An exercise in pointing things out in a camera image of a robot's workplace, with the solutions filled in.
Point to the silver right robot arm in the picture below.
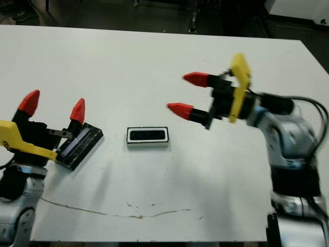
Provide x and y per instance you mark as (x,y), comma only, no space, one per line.
(295,133)

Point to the dark metal stand post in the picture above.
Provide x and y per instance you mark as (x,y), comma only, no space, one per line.
(194,23)

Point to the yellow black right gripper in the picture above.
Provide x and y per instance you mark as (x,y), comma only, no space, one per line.
(240,103)

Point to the dark shoe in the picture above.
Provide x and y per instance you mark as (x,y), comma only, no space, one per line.
(21,16)

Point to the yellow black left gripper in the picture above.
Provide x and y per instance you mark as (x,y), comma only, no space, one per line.
(7,133)

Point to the white box base black rim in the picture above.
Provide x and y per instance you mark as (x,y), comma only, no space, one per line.
(147,145)

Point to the white cabinet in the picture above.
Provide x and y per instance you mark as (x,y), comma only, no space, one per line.
(293,7)

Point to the glossy black box lid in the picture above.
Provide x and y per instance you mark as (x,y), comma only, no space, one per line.
(82,146)

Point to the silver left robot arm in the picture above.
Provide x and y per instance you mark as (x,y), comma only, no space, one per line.
(15,213)

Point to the small black camera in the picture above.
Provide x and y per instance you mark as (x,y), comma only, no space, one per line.
(147,135)

